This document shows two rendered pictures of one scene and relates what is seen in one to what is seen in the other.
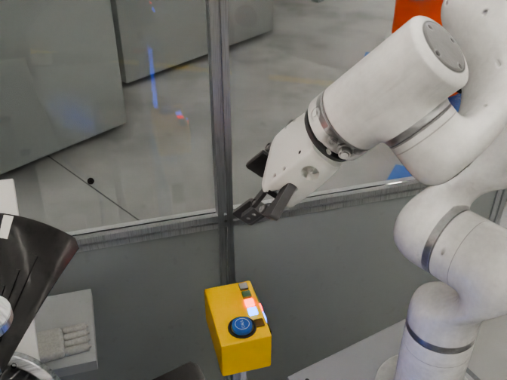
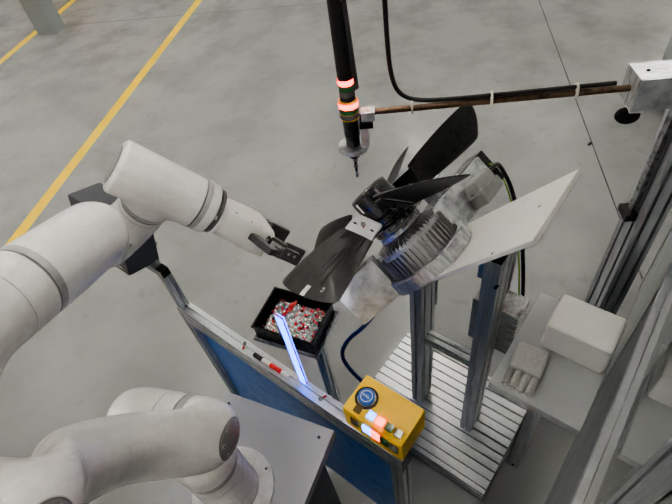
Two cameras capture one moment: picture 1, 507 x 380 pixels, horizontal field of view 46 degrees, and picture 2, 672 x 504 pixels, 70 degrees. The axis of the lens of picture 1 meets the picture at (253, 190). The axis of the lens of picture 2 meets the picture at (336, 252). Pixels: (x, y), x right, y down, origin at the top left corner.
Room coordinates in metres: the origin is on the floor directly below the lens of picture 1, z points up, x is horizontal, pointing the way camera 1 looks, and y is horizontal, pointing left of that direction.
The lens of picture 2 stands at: (1.23, -0.23, 2.12)
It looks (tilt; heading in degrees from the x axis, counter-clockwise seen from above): 47 degrees down; 151
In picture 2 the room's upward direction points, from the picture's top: 11 degrees counter-clockwise
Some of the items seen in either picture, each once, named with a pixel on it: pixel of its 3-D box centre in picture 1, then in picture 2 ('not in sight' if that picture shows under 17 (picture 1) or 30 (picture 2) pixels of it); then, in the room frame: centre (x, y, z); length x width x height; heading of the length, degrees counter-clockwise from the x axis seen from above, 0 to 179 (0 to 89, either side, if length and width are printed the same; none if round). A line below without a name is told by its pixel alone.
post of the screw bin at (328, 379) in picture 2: not in sight; (331, 389); (0.40, 0.10, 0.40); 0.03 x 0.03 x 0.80; 30
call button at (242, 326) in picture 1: (242, 326); (366, 397); (0.80, 0.02, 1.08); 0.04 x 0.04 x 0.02
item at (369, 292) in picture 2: not in sight; (368, 289); (0.50, 0.26, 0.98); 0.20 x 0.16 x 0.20; 15
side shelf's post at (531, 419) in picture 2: not in sight; (531, 419); (0.96, 0.56, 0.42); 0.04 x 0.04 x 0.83; 15
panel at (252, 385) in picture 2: not in sight; (301, 423); (0.46, -0.07, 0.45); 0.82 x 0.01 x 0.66; 15
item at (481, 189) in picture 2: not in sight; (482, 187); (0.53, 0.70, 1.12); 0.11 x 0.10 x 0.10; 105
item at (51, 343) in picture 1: (56, 343); (525, 368); (0.93, 0.45, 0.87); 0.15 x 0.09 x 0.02; 109
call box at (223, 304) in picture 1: (237, 328); (384, 417); (0.84, 0.03, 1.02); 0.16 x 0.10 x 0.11; 15
